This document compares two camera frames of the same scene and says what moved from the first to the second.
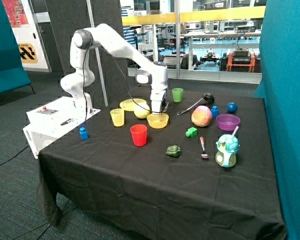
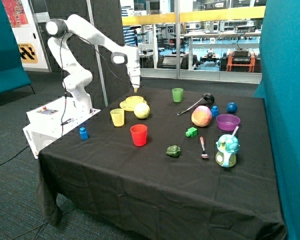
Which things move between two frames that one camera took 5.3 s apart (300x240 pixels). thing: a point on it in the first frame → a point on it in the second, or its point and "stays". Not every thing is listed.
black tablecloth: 207,169 stays
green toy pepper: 173,151 stays
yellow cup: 118,116 stays
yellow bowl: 156,121 → 132,101
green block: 191,132 stays
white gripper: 156,96 → 134,72
